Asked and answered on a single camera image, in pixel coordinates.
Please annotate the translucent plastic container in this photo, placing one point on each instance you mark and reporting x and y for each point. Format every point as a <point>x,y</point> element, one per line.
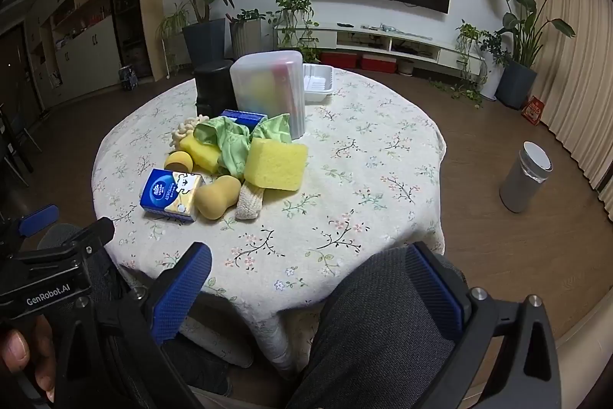
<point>268,78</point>

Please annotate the tan gourd-shaped makeup sponge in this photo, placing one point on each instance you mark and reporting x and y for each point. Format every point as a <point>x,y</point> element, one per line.
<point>215,198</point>

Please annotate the blue and yellow tissue pack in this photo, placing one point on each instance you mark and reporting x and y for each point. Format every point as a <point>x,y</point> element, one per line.
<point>163,193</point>

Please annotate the small round pot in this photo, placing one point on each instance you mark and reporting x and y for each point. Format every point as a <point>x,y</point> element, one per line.
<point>406,65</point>

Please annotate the spider plant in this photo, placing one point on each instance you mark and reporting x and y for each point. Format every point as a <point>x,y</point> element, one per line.
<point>173,23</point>

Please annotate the grey cylindrical trash can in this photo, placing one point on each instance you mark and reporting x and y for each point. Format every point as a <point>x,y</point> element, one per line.
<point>522,179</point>

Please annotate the trailing vine plant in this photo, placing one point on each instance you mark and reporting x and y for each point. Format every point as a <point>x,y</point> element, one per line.
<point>292,11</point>

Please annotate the beige knit scrub pad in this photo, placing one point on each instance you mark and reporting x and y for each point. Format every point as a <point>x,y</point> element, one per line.
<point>249,204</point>

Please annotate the small green leafy plant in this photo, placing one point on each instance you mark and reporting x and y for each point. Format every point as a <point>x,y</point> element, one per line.
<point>246,15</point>

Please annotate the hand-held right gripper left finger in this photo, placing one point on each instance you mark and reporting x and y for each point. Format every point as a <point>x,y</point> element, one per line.
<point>179,294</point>

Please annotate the bushy green plant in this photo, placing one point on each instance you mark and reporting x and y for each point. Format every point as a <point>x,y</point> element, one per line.
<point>479,42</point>

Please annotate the white plastic tray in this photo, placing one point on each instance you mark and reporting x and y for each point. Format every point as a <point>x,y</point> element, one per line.
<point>318,83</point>

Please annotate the yellow egg-shaped makeup sponge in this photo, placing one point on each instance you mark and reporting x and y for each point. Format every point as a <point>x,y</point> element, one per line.
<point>178,161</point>

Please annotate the blue patterned bag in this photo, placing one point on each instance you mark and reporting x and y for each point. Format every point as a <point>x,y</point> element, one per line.
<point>128,77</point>

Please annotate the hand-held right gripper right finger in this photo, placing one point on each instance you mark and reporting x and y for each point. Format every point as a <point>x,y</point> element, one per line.
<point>438,294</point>

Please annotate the dark round planter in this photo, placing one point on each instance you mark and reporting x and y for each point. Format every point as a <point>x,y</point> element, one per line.
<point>516,83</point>

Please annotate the red paper bag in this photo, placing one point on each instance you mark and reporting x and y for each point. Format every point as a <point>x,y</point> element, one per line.
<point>532,110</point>

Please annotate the white tall planter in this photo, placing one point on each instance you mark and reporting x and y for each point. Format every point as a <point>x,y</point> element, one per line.
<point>491,76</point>

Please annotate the grey ribbed planter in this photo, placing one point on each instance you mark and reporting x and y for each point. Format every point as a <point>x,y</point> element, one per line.
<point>245,37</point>

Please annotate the green cloth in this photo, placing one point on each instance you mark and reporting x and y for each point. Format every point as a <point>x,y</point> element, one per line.
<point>230,145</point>

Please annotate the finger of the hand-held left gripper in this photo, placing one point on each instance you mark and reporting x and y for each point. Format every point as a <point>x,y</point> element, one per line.
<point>93,234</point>
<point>38,218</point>

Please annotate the bird of paradise plant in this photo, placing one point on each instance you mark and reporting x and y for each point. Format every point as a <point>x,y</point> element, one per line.
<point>519,21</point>

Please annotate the person's left hand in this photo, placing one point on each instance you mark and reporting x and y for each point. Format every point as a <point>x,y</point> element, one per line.
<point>19,349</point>

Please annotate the small yellow sponge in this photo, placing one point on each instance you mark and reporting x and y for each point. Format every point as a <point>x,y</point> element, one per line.
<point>198,150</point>

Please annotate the beige curtain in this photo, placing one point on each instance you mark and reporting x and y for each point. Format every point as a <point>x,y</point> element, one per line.
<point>579,78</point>

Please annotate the small blue tissue pack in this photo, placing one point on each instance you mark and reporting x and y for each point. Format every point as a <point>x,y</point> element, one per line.
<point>242,116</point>

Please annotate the cream wall cabinet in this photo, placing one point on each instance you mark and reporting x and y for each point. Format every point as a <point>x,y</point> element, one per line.
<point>81,40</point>

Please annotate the red storage box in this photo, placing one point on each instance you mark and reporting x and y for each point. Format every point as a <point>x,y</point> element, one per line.
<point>337,60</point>
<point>378,64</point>

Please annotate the creeping floor vine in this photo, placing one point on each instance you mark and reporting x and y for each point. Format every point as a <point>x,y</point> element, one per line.
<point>462,92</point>

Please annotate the dark square planter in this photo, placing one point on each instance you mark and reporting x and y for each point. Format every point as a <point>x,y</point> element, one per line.
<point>203,40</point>

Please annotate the large yellow sponge block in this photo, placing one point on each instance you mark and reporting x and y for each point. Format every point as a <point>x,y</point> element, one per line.
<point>275,162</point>

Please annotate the white television console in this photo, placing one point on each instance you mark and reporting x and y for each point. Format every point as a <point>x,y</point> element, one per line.
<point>383,36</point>

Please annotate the black cylindrical container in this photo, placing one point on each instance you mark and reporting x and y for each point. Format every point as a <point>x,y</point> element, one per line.
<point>210,88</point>

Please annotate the dark chair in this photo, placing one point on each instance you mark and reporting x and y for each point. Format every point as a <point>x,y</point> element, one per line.
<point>14,150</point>

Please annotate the round floral-cloth table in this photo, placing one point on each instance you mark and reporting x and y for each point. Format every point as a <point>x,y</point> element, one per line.
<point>335,198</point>

